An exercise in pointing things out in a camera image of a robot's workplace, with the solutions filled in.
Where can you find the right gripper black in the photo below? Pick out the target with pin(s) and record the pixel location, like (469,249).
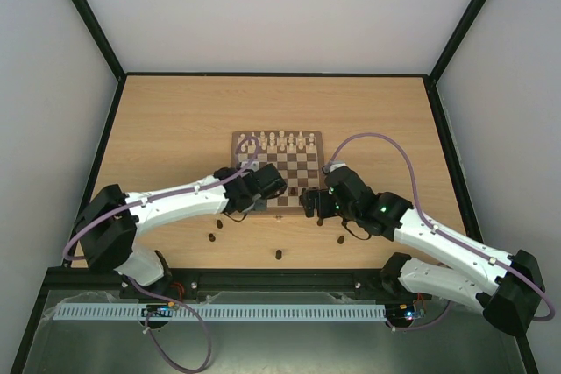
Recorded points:
(316,201)

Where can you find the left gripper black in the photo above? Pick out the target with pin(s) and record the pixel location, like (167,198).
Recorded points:
(261,205)

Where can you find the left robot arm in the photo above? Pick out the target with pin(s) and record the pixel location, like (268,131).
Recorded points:
(110,226)

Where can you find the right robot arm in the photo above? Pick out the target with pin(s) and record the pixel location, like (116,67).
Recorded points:
(506,288)

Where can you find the wooden chess board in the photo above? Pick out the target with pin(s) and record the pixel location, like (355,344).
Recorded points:
(300,169)

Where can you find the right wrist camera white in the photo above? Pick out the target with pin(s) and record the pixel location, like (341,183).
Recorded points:
(331,167)

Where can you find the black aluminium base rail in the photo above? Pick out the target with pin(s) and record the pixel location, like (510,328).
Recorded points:
(196,284)

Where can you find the light blue cable duct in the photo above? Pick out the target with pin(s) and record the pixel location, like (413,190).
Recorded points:
(219,312)

